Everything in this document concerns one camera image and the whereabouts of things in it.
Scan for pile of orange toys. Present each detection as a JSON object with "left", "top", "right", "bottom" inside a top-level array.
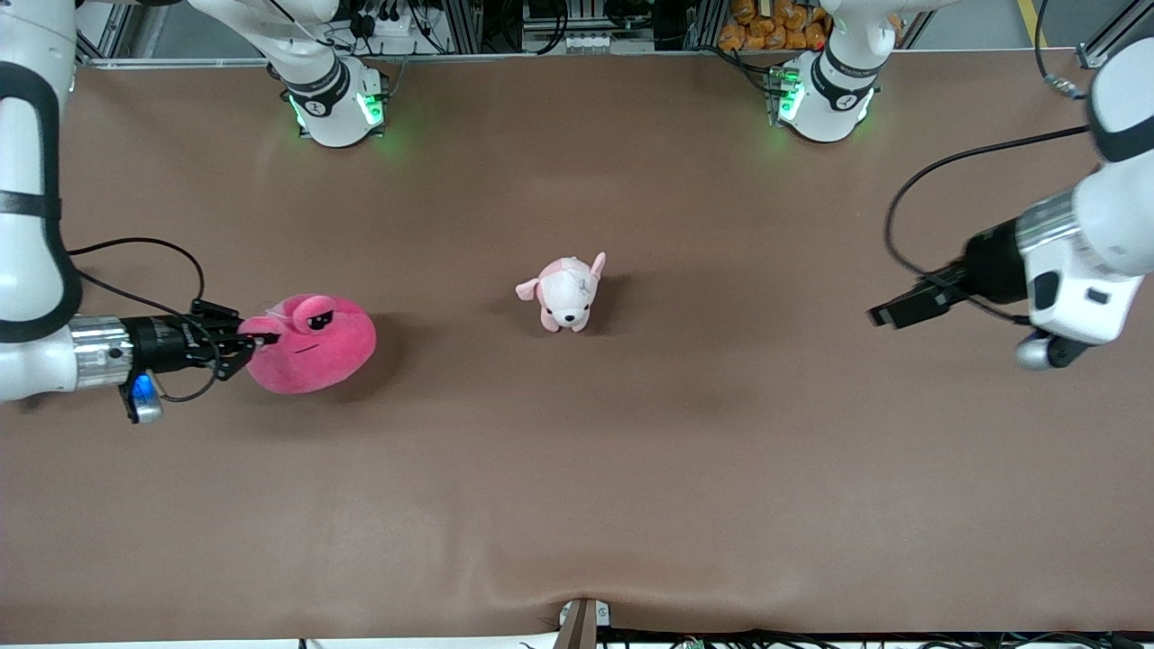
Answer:
[{"left": 719, "top": 0, "right": 902, "bottom": 51}]

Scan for small pink white plush dog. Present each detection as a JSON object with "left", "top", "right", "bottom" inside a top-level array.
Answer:
[{"left": 515, "top": 251, "right": 608, "bottom": 334}]

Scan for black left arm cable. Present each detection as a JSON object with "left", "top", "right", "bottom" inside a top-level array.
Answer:
[{"left": 884, "top": 0, "right": 1094, "bottom": 327}]

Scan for large table cover mat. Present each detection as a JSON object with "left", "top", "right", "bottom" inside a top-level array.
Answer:
[{"left": 0, "top": 50, "right": 1154, "bottom": 645}]

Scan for aluminium table edge rail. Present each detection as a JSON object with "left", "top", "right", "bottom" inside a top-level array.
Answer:
[{"left": 72, "top": 47, "right": 1112, "bottom": 71}]

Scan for pink round plush toy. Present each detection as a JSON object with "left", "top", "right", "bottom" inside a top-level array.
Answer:
[{"left": 237, "top": 293, "right": 378, "bottom": 396}]

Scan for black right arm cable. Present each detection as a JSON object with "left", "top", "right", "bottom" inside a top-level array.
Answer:
[{"left": 67, "top": 236, "right": 223, "bottom": 404}]

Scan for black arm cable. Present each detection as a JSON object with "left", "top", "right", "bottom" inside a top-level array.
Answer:
[
  {"left": 884, "top": 0, "right": 1094, "bottom": 327},
  {"left": 67, "top": 236, "right": 223, "bottom": 404}
]

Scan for white power strip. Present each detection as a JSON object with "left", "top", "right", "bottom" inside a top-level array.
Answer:
[{"left": 354, "top": 7, "right": 417, "bottom": 39}]

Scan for aluminium frame profile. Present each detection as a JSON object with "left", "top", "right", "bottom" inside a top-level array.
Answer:
[
  {"left": 76, "top": 0, "right": 123, "bottom": 66},
  {"left": 1077, "top": 0, "right": 1154, "bottom": 70}
]

